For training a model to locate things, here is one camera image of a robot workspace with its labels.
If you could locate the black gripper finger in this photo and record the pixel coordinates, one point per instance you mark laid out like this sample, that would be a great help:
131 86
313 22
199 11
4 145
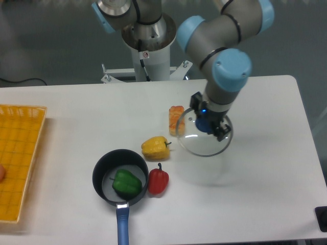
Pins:
221 131
196 102

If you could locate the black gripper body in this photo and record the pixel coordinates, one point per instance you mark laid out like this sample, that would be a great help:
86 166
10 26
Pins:
210 116

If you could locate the glass pot lid blue knob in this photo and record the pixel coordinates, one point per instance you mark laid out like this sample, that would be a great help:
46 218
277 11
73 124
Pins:
199 143

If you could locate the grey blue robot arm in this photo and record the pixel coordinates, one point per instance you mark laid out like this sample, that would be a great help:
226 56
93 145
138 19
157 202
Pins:
211 46

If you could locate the orange bread loaf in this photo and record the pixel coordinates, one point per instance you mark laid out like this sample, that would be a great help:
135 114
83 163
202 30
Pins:
175 113

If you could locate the yellow bell pepper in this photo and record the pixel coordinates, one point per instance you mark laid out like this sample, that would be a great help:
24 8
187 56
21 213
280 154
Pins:
156 148

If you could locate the red bell pepper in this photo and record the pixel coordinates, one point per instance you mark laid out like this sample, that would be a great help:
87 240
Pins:
158 180

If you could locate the green bell pepper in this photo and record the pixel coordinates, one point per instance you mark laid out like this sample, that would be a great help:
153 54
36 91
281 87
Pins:
126 184

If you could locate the black device at table edge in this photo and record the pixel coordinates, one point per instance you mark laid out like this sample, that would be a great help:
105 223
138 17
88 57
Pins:
321 215

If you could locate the yellow woven basket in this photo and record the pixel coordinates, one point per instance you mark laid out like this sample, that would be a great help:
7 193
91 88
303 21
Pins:
21 128

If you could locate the orange round object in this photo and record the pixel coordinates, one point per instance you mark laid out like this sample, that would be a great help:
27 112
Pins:
2 172

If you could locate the dark pot blue handle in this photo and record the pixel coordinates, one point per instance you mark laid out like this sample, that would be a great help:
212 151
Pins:
105 168

